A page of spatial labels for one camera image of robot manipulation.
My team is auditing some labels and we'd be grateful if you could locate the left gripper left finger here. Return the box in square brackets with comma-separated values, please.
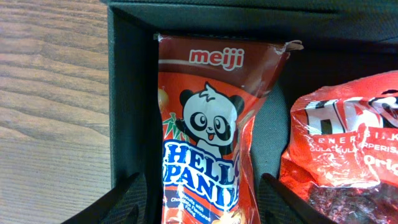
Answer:
[62, 173, 140, 224]

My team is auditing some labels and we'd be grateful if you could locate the Hello Panda biscuit box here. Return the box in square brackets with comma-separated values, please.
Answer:
[157, 34, 303, 223]

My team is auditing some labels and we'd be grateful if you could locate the red candy bag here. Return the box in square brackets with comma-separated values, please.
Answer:
[279, 71, 397, 223]

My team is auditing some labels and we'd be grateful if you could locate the dark green open box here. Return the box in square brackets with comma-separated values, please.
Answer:
[108, 0, 397, 223]

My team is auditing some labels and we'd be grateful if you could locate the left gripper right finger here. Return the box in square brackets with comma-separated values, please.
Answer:
[262, 173, 336, 224]

